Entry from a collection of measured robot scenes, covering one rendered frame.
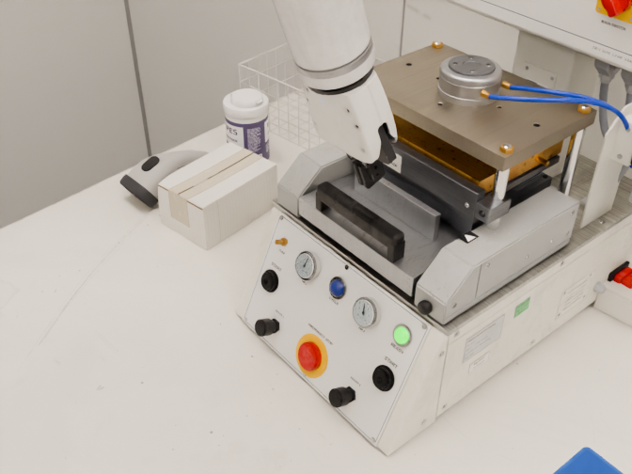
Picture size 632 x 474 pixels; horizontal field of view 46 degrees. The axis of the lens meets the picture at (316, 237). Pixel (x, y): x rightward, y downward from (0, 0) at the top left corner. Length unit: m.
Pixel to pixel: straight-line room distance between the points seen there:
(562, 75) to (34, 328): 0.86
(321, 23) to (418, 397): 0.47
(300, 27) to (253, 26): 1.29
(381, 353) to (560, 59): 0.47
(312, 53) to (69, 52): 1.72
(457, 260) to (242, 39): 1.30
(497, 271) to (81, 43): 1.75
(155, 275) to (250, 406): 0.32
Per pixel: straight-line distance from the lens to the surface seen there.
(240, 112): 1.41
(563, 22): 1.05
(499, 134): 0.92
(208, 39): 2.19
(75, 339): 1.18
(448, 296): 0.88
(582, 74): 1.13
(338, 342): 1.01
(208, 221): 1.26
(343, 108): 0.80
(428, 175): 0.95
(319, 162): 1.04
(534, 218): 0.98
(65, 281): 1.28
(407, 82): 1.02
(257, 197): 1.33
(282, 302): 1.08
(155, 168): 1.39
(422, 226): 0.96
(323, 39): 0.74
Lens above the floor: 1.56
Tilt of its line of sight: 38 degrees down
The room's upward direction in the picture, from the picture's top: straight up
